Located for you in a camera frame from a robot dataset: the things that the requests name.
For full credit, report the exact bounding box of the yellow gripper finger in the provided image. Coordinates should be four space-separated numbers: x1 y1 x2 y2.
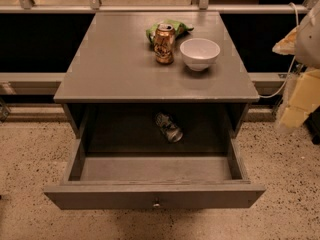
275 68 320 131
272 28 297 55

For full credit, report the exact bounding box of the orange soda can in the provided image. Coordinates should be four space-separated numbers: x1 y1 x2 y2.
153 23 175 64

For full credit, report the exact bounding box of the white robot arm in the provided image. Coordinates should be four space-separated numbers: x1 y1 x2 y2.
272 1 320 133

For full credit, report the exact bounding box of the silver can in drawer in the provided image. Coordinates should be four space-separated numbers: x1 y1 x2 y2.
155 113 183 143

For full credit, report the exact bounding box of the open grey top drawer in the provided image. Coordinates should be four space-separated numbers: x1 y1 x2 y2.
44 104 265 209

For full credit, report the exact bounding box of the white ceramic bowl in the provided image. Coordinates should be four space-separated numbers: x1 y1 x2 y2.
180 38 221 71

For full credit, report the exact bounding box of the green chip bag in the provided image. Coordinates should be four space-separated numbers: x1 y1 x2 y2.
146 19 194 44

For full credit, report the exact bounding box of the grey cabinet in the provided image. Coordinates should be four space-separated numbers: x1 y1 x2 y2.
53 11 261 140

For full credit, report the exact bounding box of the white cable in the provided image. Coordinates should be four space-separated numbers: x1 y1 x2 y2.
259 2 300 100

